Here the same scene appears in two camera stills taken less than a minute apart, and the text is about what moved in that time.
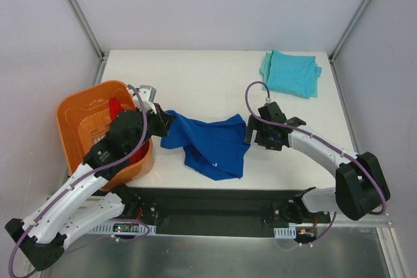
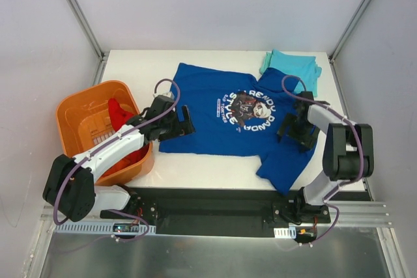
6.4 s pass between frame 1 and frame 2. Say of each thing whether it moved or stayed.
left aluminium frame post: stayed
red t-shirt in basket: stayed
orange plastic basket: stayed
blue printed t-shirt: moved
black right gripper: moved
